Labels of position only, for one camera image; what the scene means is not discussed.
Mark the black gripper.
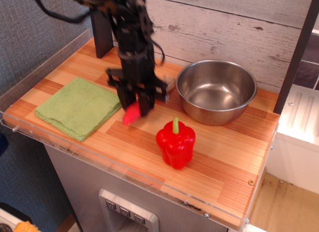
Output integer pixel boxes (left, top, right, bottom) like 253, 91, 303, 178
106, 52, 169, 117

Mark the red handled metal fork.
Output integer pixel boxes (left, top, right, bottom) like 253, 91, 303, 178
122, 73, 176, 126

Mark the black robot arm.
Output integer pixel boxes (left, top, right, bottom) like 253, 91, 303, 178
75, 0, 168, 117

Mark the green folded cloth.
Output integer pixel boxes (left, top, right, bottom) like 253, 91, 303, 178
35, 77, 121, 142

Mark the red toy bell pepper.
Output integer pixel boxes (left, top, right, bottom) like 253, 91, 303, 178
156, 117, 196, 170

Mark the stainless steel bowl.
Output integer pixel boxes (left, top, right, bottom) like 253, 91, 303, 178
176, 60, 257, 126

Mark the clear acrylic edge guard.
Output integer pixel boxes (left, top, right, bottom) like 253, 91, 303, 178
1, 112, 253, 232

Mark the grey toy kitchen cabinet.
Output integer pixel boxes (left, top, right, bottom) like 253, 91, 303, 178
45, 146, 228, 232

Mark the silver dispenser panel with buttons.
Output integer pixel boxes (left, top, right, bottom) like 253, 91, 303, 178
99, 188, 160, 232

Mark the white toy sink unit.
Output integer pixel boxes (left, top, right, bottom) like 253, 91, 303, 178
265, 29, 319, 195

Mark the orange object bottom left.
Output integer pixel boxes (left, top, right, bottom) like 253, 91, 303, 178
13, 221, 39, 232

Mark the dark left frame post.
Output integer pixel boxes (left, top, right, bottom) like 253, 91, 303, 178
90, 9, 114, 58

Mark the dark frame post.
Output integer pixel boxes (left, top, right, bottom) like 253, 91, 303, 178
90, 9, 114, 58
273, 0, 319, 114

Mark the black cable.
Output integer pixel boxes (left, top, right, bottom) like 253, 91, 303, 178
31, 0, 95, 24

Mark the dark right frame post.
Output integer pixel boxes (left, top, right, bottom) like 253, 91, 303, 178
273, 0, 319, 114

